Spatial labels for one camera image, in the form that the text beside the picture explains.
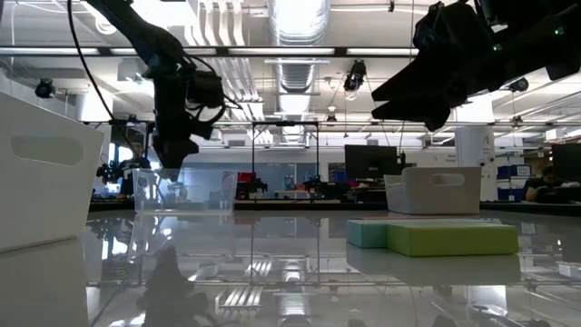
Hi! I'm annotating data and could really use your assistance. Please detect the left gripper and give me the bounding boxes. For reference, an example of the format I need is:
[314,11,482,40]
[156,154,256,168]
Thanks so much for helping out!
[152,63,201,183]

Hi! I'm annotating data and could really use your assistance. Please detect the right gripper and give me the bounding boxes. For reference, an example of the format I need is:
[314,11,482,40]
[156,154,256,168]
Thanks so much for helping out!
[370,0,504,133]

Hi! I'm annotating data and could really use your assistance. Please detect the large green block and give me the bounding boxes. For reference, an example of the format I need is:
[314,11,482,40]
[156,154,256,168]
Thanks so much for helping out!
[387,222,520,258]

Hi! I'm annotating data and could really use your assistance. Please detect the large teal block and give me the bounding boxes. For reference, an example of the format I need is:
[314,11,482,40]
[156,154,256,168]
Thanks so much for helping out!
[346,219,498,250]

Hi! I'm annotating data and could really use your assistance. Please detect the person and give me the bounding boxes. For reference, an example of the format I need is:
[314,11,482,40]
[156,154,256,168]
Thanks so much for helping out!
[117,142,153,197]
[521,164,581,204]

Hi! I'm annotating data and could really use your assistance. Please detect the clear plastic bin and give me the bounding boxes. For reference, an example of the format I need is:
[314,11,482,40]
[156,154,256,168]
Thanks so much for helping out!
[132,167,239,215]

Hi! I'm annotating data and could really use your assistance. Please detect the white building column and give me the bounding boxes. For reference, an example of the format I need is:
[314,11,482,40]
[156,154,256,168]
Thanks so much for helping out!
[455,125,497,203]

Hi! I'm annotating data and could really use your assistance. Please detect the black computer monitor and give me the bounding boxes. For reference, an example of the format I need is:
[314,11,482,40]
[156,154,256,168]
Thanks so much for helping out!
[551,143,581,183]
[343,144,399,182]

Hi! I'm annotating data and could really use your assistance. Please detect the white plastic bin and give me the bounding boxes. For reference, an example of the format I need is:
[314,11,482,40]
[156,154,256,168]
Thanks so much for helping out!
[383,165,483,216]
[0,92,105,253]

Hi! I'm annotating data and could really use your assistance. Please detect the blue storage bins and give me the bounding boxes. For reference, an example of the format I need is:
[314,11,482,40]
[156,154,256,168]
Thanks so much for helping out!
[496,163,533,202]

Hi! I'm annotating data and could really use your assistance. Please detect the black ceiling camera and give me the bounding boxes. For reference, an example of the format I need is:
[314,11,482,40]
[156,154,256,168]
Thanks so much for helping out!
[342,59,368,94]
[507,76,530,94]
[34,77,57,100]

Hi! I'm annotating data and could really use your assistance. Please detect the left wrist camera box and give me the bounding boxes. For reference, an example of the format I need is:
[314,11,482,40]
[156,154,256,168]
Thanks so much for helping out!
[186,70,227,113]

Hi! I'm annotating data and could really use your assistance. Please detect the overhead rail with light strips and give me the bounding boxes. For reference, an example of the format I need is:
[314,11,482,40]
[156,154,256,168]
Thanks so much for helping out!
[0,44,421,59]

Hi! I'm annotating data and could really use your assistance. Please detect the black background rig frame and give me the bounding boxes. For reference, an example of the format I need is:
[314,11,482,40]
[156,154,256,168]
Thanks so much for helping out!
[251,120,320,202]

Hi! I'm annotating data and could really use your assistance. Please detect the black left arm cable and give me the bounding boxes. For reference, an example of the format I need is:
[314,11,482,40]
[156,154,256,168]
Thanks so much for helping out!
[66,0,117,123]

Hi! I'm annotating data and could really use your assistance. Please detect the round silver ceiling duct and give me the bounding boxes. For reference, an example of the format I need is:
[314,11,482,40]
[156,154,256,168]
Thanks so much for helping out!
[266,0,332,146]

